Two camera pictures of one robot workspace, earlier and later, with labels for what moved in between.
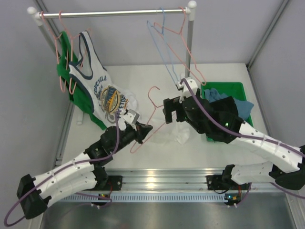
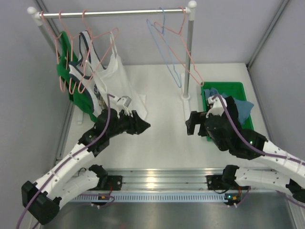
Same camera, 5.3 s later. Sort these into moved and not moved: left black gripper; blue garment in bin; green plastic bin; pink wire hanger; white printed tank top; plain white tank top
Moved: left black gripper; plain white tank top; pink wire hanger
Not moved: blue garment in bin; white printed tank top; green plastic bin
